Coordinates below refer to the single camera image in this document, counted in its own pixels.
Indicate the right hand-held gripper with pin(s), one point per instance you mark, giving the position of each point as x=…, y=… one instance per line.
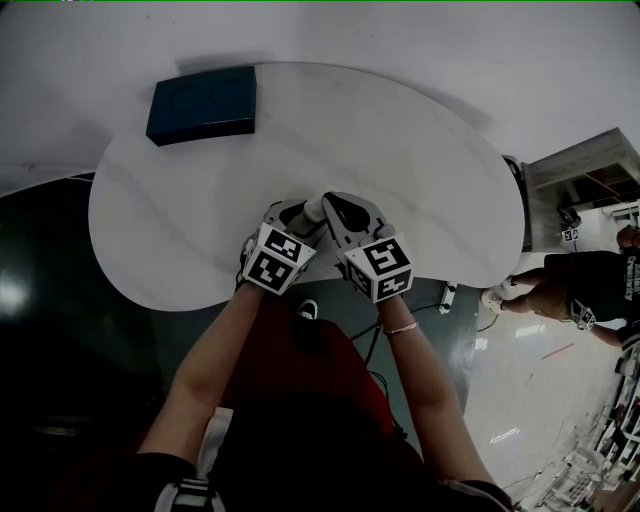
x=385, y=265

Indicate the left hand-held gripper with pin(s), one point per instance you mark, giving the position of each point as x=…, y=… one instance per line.
x=272, y=265

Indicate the small white cup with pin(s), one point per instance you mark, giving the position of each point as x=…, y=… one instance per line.
x=311, y=216

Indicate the person's left forearm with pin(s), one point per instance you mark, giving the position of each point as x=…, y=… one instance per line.
x=200, y=380

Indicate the person's right forearm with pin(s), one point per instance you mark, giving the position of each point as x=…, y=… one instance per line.
x=430, y=390

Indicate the person's white shoe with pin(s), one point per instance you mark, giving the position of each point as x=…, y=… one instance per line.
x=307, y=310

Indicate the white curved table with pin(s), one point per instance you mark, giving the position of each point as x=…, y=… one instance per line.
x=190, y=225

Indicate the white power strip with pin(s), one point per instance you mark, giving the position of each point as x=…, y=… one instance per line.
x=448, y=298

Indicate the dark blue flat box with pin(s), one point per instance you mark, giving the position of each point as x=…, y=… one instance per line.
x=200, y=105

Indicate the person's red skirt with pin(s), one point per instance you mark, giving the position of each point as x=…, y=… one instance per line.
x=310, y=380

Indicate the hand-held gripper on shelf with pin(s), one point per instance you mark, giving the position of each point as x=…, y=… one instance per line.
x=571, y=235

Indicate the red floor tape strip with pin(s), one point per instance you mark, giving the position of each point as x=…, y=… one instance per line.
x=558, y=351

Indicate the dark green round rug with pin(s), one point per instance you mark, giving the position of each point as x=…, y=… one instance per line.
x=50, y=240

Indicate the person's black shirt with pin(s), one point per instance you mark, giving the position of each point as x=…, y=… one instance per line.
x=320, y=470

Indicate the white cluttered work desks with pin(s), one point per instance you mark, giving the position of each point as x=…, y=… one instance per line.
x=615, y=450

